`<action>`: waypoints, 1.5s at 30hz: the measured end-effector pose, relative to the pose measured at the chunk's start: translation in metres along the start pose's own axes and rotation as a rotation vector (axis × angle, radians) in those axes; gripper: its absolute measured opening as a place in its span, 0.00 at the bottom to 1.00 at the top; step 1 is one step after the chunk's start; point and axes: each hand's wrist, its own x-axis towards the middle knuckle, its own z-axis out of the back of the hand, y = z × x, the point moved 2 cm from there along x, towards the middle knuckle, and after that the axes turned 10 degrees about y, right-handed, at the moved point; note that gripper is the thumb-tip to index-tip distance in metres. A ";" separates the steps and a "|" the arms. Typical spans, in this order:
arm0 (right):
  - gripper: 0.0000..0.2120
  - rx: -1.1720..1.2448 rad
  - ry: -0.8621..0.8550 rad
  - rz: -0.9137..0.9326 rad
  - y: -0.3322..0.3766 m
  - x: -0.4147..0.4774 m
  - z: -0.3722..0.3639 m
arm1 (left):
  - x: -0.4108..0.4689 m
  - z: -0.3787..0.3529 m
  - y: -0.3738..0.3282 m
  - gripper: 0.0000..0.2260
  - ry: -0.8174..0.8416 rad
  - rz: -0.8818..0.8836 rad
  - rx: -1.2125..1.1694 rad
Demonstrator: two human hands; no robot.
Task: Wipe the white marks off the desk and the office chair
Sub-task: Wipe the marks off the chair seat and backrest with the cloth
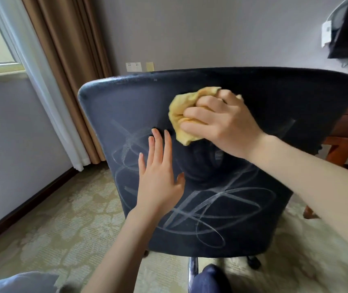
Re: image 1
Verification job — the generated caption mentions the yellow cleaning cloth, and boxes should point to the yellow cleaning cloth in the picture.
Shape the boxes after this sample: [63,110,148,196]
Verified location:
[167,87,243,146]

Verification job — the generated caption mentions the black leather chair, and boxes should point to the black leather chair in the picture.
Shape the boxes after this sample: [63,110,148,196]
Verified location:
[78,67,348,293]

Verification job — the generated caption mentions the person's right forearm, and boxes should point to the person's right forearm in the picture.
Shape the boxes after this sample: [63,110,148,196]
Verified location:
[250,136,348,260]

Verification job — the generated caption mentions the brown and white curtains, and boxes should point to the brown and white curtains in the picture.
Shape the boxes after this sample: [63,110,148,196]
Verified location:
[0,0,91,172]

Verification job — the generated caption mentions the person's left forearm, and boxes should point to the person's left forearm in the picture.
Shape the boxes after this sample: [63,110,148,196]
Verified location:
[81,209,162,293]

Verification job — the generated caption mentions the white wall unit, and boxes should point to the white wall unit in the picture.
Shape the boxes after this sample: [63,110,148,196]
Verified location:
[321,20,333,48]

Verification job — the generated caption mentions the dark wooden baseboard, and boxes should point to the dark wooden baseboard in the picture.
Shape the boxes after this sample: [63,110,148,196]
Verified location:
[0,166,78,252]

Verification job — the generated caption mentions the navy dress with white trim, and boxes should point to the navy dress with white trim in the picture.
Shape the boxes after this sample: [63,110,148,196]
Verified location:
[193,264,233,293]

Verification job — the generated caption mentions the white cable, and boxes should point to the white cable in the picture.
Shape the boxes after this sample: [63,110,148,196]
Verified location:
[326,0,348,23]

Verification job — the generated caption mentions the person's right hand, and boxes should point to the person's right hand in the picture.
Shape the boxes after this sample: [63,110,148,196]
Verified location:
[180,89,268,159]

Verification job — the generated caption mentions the red-brown wooden table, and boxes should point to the red-brown wooden table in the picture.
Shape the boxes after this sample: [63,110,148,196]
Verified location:
[303,105,348,219]

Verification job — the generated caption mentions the white bed sheet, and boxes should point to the white bed sheet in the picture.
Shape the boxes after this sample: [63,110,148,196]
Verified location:
[0,271,60,293]

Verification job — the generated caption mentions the person's left hand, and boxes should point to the person's left hand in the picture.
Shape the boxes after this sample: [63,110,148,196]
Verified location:
[132,128,186,222]

